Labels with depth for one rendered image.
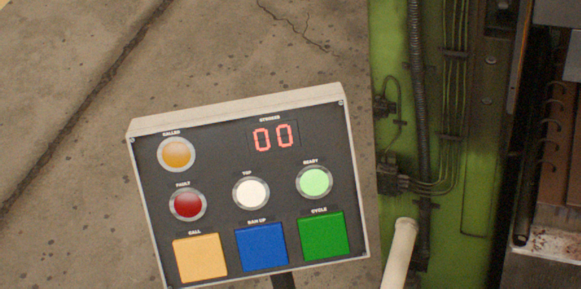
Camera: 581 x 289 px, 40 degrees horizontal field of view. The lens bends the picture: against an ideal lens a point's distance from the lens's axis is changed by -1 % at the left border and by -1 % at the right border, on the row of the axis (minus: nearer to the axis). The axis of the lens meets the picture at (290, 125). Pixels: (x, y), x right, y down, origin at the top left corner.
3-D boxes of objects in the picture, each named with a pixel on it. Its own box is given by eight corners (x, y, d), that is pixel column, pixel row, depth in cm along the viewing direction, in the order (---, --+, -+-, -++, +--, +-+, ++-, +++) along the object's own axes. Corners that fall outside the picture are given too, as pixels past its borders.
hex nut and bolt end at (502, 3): (509, 34, 123) (513, -1, 118) (491, 31, 124) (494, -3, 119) (511, 23, 125) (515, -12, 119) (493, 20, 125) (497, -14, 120)
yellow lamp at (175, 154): (189, 173, 122) (183, 156, 118) (161, 168, 123) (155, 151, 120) (196, 157, 123) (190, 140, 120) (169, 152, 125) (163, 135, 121)
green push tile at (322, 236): (350, 254, 128) (343, 212, 125) (304, 262, 128) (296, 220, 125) (349, 249, 130) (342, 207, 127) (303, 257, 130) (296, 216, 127)
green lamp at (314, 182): (327, 200, 124) (324, 184, 121) (298, 195, 126) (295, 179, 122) (332, 184, 126) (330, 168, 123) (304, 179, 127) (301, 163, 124)
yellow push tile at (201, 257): (228, 275, 128) (218, 234, 125) (182, 283, 128) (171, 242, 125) (228, 270, 130) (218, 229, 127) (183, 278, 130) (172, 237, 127)
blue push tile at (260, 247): (289, 265, 128) (281, 223, 125) (243, 273, 128) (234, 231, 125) (289, 259, 130) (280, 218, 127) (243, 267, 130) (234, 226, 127)
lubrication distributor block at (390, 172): (406, 208, 162) (405, 168, 151) (376, 203, 163) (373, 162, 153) (409, 195, 164) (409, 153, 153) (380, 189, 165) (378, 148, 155)
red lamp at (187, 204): (200, 223, 124) (194, 207, 121) (174, 217, 126) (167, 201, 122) (207, 207, 126) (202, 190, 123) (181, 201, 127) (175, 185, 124)
